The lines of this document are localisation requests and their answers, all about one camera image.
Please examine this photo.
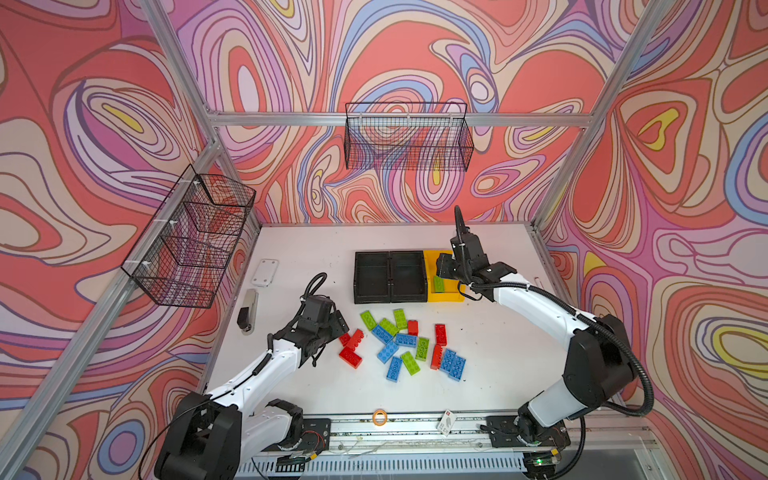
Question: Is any blue lego brick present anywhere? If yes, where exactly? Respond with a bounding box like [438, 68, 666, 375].
[386, 357, 403, 383]
[377, 342, 399, 364]
[371, 325, 393, 344]
[394, 333, 418, 348]
[439, 349, 457, 373]
[446, 356, 466, 381]

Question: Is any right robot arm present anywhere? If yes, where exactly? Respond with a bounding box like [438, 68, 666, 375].
[436, 226, 655, 446]

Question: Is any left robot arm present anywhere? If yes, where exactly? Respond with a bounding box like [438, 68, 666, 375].
[153, 294, 349, 479]

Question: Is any yellow bin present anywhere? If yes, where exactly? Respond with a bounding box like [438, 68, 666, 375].
[423, 250, 465, 303]

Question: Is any middle black bin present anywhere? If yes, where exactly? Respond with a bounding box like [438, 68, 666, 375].
[389, 250, 428, 303]

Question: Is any black bin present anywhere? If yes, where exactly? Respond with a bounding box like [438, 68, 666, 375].
[389, 250, 428, 303]
[353, 251, 390, 305]

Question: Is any grey stapler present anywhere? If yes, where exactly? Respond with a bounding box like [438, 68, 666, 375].
[236, 288, 259, 335]

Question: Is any white plastic plate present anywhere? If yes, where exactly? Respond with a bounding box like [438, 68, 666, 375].
[251, 259, 279, 288]

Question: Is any left black bin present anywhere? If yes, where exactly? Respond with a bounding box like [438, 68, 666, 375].
[353, 251, 390, 305]

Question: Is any white tag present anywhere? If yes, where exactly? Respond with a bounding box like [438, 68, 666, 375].
[437, 410, 455, 436]

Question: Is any left wire basket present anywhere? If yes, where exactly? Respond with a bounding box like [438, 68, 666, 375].
[121, 166, 255, 309]

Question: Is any wire basket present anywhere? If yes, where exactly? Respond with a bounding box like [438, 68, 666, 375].
[343, 101, 475, 172]
[121, 166, 255, 309]

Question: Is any back wire basket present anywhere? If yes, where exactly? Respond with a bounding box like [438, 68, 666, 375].
[343, 101, 475, 172]

